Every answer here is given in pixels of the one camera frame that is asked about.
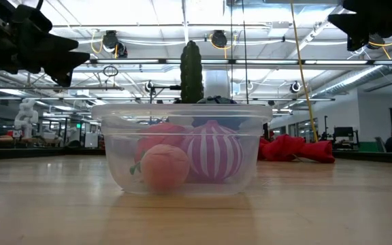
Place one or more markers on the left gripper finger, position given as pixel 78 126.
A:
pixel 65 66
pixel 58 41

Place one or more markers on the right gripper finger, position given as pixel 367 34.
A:
pixel 352 29
pixel 359 6

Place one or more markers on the large red fruit toy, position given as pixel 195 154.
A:
pixel 162 134

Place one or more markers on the pink peach toy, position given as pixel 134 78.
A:
pixel 165 168

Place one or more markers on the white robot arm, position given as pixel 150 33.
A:
pixel 26 117

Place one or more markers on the clear plastic tupperware container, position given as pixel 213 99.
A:
pixel 182 109

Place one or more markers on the black monitor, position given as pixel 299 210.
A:
pixel 343 133

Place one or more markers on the green cactus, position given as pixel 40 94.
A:
pixel 192 71

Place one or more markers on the red cloth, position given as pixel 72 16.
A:
pixel 284 148

